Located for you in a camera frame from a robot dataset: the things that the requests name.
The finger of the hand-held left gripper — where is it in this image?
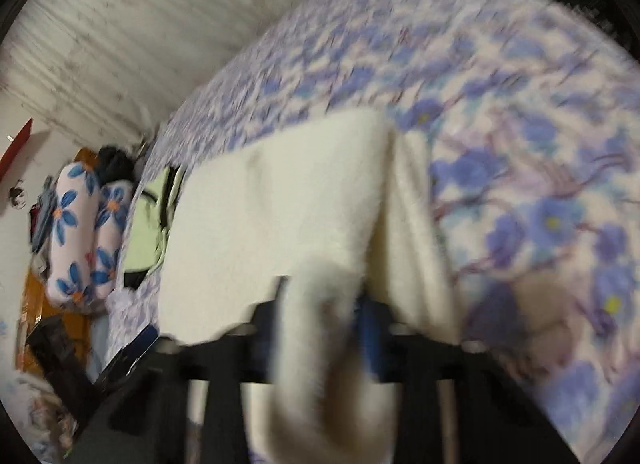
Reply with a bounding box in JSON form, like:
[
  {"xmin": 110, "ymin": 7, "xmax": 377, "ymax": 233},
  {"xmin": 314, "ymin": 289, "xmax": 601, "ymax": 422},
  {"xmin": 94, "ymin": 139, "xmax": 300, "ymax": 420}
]
[{"xmin": 95, "ymin": 325, "xmax": 162, "ymax": 386}]

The blue floral blanket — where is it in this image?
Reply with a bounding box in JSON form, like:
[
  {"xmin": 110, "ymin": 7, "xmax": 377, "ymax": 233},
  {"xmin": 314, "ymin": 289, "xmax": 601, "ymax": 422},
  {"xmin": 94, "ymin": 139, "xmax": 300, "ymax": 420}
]
[{"xmin": 90, "ymin": 0, "xmax": 640, "ymax": 464}]

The red flat object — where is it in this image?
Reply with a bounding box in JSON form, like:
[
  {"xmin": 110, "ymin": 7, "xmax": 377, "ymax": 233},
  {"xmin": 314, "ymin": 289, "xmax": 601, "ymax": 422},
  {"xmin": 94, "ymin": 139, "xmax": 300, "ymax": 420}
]
[{"xmin": 0, "ymin": 118, "xmax": 33, "ymax": 175}]

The light green bag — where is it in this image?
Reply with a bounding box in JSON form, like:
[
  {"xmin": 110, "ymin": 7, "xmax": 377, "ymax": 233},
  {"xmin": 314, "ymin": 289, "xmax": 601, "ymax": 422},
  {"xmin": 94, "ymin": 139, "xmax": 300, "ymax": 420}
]
[{"xmin": 122, "ymin": 166, "xmax": 186, "ymax": 289}]

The dark speckled cloth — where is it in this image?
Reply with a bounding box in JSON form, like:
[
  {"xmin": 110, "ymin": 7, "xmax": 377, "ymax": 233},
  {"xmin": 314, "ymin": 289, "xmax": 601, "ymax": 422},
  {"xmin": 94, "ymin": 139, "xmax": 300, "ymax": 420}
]
[{"xmin": 500, "ymin": 0, "xmax": 633, "ymax": 57}]

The flower print pillow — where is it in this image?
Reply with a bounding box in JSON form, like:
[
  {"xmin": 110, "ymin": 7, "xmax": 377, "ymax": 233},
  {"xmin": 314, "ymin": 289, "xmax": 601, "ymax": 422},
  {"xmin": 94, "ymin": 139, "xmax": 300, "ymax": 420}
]
[{"xmin": 45, "ymin": 161, "xmax": 133, "ymax": 309}]

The cream fleece garment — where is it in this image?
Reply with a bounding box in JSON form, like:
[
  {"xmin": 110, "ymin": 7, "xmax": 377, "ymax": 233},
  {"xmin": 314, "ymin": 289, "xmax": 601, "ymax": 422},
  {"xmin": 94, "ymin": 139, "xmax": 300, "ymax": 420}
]
[{"xmin": 157, "ymin": 108, "xmax": 463, "ymax": 464}]

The pile of clothes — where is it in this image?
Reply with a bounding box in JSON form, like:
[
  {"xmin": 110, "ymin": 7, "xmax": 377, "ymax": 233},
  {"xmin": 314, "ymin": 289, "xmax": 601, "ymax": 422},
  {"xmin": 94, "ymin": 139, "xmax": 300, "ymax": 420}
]
[{"xmin": 29, "ymin": 176, "xmax": 58, "ymax": 257}]

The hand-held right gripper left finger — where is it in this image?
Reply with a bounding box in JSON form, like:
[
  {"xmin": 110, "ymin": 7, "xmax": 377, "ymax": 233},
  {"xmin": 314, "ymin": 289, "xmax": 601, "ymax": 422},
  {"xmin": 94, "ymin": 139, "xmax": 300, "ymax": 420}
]
[{"xmin": 65, "ymin": 276, "xmax": 292, "ymax": 464}]

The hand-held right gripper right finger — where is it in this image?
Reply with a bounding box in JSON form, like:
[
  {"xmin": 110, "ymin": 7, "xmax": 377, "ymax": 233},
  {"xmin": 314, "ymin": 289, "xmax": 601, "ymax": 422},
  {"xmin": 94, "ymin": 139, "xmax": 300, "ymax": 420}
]
[{"xmin": 354, "ymin": 293, "xmax": 581, "ymax": 464}]

